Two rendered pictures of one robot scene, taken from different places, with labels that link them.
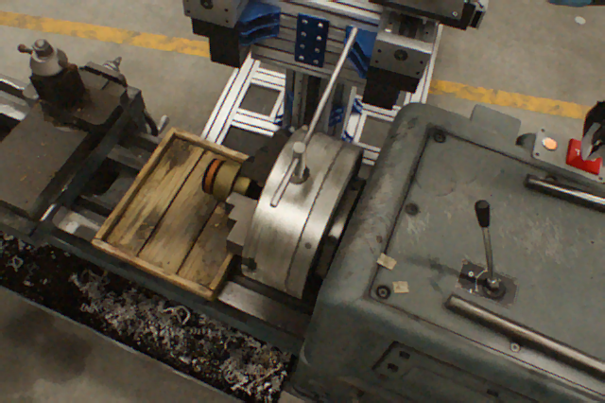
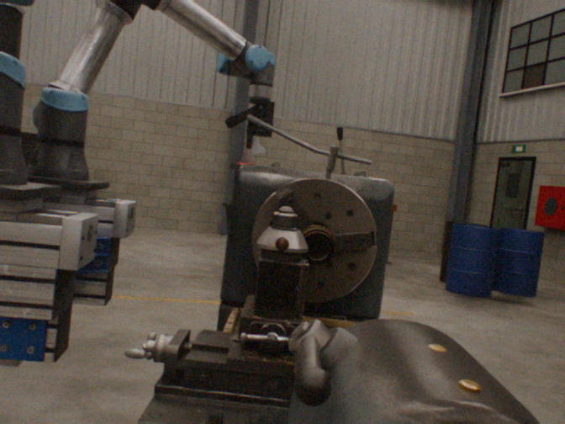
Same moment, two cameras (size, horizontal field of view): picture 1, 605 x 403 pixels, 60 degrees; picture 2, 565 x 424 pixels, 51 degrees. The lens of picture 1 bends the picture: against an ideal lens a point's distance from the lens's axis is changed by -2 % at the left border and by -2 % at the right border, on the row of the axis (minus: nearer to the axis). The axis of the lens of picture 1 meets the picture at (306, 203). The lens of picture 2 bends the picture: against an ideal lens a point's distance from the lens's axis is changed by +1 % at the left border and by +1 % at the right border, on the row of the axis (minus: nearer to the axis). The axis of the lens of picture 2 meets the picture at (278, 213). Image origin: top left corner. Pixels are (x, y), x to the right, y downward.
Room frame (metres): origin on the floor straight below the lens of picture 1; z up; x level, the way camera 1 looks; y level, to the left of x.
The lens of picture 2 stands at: (0.99, 1.44, 1.23)
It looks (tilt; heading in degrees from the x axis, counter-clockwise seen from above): 3 degrees down; 255
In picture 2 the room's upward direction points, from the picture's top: 6 degrees clockwise
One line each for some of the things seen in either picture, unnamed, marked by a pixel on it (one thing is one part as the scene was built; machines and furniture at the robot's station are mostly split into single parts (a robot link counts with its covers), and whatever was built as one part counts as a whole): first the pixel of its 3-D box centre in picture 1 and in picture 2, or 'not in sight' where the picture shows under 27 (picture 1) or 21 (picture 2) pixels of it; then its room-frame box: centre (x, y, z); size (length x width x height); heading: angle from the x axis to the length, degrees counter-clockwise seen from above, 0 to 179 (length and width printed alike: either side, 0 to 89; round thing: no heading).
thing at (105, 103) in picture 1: (77, 105); (273, 325); (0.75, 0.57, 0.99); 0.20 x 0.10 x 0.05; 75
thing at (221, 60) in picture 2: not in sight; (237, 64); (0.68, -0.44, 1.57); 0.11 x 0.11 x 0.08; 14
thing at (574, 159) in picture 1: (582, 158); not in sight; (0.61, -0.48, 1.25); 0.06 x 0.06 x 0.02; 75
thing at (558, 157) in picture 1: (563, 162); not in sight; (0.61, -0.46, 1.23); 0.13 x 0.08 x 0.05; 75
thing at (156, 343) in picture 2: (115, 63); (149, 347); (0.93, 0.55, 0.95); 0.07 x 0.04 x 0.04; 165
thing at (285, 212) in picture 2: (42, 46); (285, 218); (0.76, 0.59, 1.17); 0.04 x 0.04 x 0.03
